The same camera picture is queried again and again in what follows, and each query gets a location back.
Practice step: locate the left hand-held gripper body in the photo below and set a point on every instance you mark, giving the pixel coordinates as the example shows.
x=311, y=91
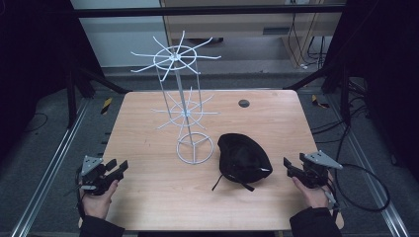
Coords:
x=94, y=179

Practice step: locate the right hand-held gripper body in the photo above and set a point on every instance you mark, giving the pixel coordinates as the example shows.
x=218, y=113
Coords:
x=318, y=164

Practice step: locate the black cap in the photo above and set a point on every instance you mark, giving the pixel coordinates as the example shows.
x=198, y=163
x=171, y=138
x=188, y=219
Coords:
x=243, y=158

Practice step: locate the person's left hand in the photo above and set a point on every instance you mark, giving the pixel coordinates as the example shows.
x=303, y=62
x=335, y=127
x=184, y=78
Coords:
x=97, y=204

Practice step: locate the person's right hand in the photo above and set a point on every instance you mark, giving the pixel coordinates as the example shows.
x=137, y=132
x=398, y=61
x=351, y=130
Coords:
x=314, y=197

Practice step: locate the yellow black striped marker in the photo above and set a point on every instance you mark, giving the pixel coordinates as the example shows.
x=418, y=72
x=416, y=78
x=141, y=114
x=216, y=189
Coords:
x=106, y=106
x=318, y=101

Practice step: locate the dark round table grommet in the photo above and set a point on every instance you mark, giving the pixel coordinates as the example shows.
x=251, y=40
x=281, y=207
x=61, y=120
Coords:
x=243, y=103

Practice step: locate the black curtain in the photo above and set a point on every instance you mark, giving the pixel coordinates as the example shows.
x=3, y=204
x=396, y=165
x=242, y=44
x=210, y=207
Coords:
x=388, y=65
x=33, y=49

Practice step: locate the wooden cabinet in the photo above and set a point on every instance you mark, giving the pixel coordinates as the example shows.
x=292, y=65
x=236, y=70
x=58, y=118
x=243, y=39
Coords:
x=230, y=26

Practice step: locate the aluminium floor rail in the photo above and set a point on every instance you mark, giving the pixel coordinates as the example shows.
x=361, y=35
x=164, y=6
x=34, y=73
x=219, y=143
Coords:
x=56, y=158
x=369, y=184

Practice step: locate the black metal frame stand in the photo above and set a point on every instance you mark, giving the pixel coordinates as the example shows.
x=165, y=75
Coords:
x=344, y=98
x=70, y=98

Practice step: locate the black horizontal frame bar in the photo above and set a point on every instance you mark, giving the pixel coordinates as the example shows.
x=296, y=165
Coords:
x=197, y=11

